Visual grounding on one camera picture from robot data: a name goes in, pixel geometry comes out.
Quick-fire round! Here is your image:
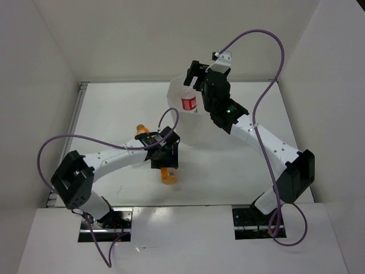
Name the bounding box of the orange juice bottle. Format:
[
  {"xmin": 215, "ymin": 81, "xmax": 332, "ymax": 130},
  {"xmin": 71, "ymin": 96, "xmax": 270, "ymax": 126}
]
[
  {"xmin": 136, "ymin": 124, "xmax": 150, "ymax": 136},
  {"xmin": 160, "ymin": 167, "xmax": 177, "ymax": 185}
]

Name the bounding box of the red label water bottle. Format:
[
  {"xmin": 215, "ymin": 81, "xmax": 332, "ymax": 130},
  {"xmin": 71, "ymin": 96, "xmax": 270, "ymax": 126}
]
[{"xmin": 180, "ymin": 86, "xmax": 197, "ymax": 113}]

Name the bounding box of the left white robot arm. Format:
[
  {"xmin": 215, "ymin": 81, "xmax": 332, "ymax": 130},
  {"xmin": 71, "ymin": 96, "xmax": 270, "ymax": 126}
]
[{"xmin": 51, "ymin": 127, "xmax": 180, "ymax": 228}]

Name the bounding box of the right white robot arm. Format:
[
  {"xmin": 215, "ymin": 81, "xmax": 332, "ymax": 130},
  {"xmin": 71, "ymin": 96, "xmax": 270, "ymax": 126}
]
[{"xmin": 184, "ymin": 61, "xmax": 315, "ymax": 224}]

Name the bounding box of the translucent white bin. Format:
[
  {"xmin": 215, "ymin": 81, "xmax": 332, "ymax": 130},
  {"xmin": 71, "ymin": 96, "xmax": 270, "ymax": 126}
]
[{"xmin": 167, "ymin": 75, "xmax": 225, "ymax": 146}]

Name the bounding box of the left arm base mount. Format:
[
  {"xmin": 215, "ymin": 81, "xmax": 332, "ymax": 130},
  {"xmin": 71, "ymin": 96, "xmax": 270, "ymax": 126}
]
[{"xmin": 87, "ymin": 207, "xmax": 133, "ymax": 243}]

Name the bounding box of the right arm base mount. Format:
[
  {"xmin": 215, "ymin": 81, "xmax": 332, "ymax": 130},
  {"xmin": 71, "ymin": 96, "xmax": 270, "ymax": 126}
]
[{"xmin": 232, "ymin": 205, "xmax": 277, "ymax": 240}]

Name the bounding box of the aluminium table edge rail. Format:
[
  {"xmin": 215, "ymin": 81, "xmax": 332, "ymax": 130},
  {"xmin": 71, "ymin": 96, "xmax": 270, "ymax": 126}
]
[{"xmin": 46, "ymin": 82, "xmax": 89, "ymax": 208}]

